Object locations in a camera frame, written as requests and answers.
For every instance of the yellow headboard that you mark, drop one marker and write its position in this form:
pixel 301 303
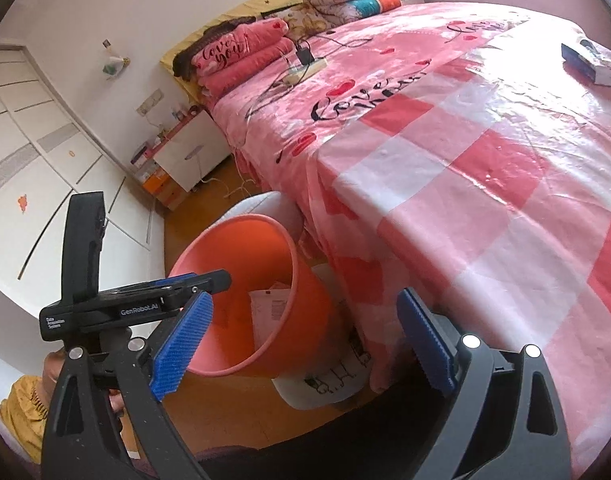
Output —
pixel 195 42

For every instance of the white wardrobe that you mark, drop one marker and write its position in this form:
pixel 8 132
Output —
pixel 35 160

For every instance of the white wall switch panel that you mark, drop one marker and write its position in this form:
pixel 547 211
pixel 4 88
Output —
pixel 149 102

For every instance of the hanging wall ornament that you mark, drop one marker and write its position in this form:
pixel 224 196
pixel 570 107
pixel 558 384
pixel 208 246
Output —
pixel 112 65

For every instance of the person's dark clothing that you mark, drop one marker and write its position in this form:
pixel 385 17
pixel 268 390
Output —
pixel 310 440

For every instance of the pink printed bed sheet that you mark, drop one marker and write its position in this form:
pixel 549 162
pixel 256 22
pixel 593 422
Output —
pixel 385 60

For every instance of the floral beige pillow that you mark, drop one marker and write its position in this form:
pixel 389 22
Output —
pixel 300 17

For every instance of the orange pink waste bin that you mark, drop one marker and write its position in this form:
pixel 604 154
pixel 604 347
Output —
pixel 305 320

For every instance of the person's left hand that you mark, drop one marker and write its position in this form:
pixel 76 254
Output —
pixel 116 402

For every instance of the pink lettered folded blanket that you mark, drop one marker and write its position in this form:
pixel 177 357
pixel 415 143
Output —
pixel 235 45

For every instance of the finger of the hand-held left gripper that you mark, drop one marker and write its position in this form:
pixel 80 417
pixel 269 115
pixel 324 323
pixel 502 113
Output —
pixel 175 281
pixel 210 281

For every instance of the white bedside table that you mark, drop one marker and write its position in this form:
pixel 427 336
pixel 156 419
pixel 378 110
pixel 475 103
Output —
pixel 190 150

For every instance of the white printed paper packet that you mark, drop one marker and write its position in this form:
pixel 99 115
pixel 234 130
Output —
pixel 270 315

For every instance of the white power strip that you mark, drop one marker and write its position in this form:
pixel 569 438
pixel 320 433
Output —
pixel 305 70

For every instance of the orange box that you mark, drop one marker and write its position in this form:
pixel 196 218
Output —
pixel 160 190

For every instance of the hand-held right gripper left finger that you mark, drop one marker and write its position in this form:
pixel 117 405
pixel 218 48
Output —
pixel 183 345

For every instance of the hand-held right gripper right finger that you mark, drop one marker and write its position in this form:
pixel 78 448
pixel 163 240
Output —
pixel 428 340

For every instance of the person's left forearm yellow sleeve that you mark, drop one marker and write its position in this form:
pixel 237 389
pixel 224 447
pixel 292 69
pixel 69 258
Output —
pixel 22 410

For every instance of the dark brown fuzzy cloth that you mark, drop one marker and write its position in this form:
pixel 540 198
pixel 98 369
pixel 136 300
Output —
pixel 190 55

